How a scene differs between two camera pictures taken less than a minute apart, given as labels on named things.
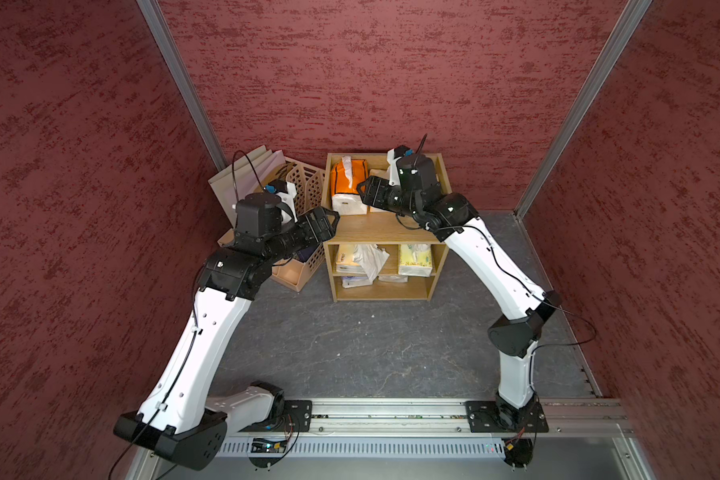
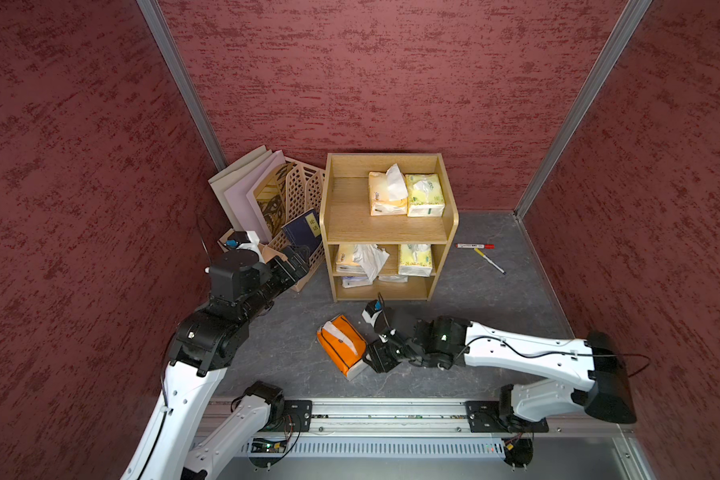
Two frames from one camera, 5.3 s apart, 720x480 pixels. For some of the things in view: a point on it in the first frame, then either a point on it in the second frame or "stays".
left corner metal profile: x=154 y=21 stays
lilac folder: x=247 y=176 stays
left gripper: x=326 y=231 -> x=301 y=267
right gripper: x=378 y=187 -> x=382 y=361
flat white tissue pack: x=355 y=281 stays
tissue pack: x=369 y=259 stays
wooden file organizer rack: x=310 y=189 stays
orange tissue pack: x=345 y=174 -> x=344 y=345
